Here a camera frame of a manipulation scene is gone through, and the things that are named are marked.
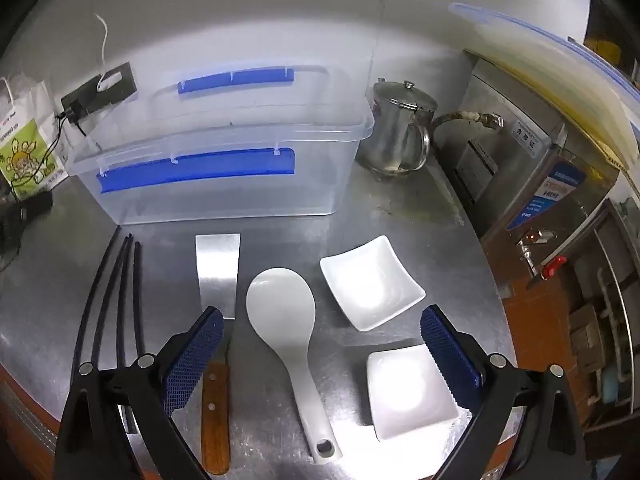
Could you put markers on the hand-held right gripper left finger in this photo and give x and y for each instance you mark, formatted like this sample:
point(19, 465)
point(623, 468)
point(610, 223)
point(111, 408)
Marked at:
point(192, 360)

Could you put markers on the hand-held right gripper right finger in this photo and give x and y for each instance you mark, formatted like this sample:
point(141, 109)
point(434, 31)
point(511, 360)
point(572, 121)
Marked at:
point(450, 365)

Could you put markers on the white square dish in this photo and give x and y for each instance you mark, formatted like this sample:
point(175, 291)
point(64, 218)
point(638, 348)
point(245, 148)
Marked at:
point(372, 280)
point(405, 390)

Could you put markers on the black chopstick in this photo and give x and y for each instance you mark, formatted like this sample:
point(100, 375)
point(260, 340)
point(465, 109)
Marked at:
point(138, 300)
point(121, 310)
point(92, 300)
point(112, 290)

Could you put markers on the white rice paddle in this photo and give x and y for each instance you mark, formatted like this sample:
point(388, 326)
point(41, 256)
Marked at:
point(282, 305)

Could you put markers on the clear plastic box blue latches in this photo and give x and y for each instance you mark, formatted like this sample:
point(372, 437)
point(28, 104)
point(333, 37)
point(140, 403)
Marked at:
point(225, 195)

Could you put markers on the metal dish rack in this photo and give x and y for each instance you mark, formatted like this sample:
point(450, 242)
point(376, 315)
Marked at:
point(607, 285)

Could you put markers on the stainless steel water boiler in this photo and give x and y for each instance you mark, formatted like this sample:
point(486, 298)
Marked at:
point(505, 185)

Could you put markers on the dark object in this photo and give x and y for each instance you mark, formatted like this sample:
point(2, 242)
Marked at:
point(22, 215)

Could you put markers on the stainless steel teapot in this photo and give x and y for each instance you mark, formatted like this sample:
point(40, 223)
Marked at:
point(397, 130)

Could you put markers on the printed paper bag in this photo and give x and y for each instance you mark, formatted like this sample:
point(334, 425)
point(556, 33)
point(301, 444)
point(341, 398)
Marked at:
point(27, 150)

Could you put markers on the clear box lid blue rim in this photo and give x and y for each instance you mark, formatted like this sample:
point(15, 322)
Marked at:
point(550, 70)

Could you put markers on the yellow object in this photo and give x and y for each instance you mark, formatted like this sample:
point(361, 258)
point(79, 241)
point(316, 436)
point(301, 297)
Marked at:
point(602, 47)

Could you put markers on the black wall outlet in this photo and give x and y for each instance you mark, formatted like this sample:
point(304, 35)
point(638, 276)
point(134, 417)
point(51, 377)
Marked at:
point(100, 92)

